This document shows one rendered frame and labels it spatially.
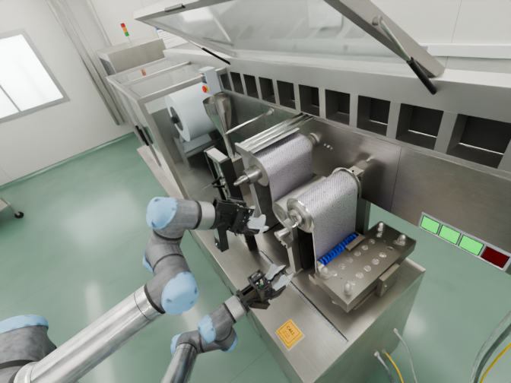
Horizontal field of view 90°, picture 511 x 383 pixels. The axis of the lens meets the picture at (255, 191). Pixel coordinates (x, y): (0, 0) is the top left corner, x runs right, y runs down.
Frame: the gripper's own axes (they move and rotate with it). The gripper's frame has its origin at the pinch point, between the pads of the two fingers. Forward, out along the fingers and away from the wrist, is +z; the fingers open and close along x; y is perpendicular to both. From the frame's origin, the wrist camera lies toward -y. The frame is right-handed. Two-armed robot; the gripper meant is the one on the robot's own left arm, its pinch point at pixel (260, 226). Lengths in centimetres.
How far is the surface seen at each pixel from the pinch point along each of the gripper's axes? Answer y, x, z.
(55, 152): -169, 551, -33
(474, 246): 20, -42, 47
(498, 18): 182, 48, 216
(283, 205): 3.4, 11.6, 19.8
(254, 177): 9.1, 23.1, 9.9
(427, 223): 20, -28, 47
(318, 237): -0.8, -5.0, 26.2
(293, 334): -35.2, -16.5, 21.9
